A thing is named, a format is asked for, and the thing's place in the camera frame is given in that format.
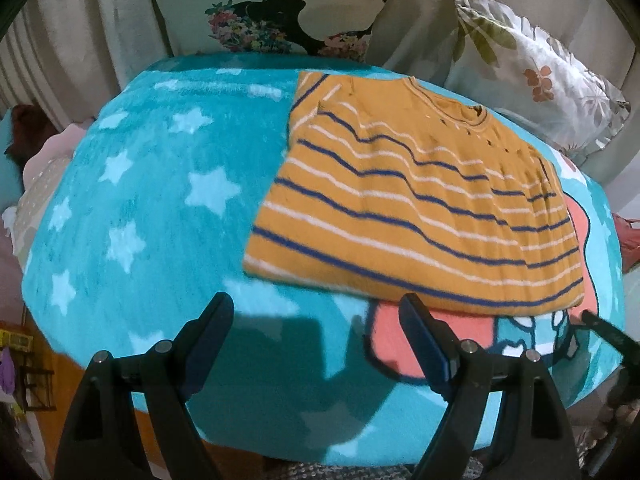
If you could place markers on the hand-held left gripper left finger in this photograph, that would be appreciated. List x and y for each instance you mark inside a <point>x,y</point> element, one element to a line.
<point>210,332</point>

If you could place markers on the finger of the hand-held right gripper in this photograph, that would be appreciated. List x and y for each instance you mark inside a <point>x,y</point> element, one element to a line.
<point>612,332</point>

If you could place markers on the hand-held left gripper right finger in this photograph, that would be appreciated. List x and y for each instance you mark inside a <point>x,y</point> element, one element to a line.
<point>425,345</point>

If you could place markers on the mustard striped shirt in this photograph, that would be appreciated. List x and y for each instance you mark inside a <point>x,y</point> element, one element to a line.
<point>400,210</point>

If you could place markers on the red cloth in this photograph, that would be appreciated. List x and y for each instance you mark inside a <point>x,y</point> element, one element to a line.
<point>627,235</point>

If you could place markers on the turquoise star blanket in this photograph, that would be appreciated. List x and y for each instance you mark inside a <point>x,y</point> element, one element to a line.
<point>165,220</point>

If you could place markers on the black metal rack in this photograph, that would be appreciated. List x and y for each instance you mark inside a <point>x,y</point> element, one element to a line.
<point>35,385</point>

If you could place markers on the yellow packet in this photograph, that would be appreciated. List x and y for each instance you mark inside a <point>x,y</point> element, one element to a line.
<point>15,340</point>

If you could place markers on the purple plastic item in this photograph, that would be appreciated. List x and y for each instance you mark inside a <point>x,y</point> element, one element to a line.
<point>6,372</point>

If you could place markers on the pink dotted pillow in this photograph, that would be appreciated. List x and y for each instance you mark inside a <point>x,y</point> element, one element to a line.
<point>37,195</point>

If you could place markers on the teal pillow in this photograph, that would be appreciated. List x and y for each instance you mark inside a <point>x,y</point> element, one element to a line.
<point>10,165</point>

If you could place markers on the leaf print ruffled pillow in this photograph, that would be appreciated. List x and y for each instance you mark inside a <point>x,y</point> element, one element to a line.
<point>540,75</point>

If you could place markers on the dark red plush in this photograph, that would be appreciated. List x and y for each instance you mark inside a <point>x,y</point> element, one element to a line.
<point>30,132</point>

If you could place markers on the plain white pillow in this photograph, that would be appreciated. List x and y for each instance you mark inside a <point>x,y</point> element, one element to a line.
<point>420,25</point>

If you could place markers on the floral silhouette printed cushion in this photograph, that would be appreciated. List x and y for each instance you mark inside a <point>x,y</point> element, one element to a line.
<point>270,15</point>

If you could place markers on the beige curtain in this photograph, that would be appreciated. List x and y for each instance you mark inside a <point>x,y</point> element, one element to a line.
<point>75,35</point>

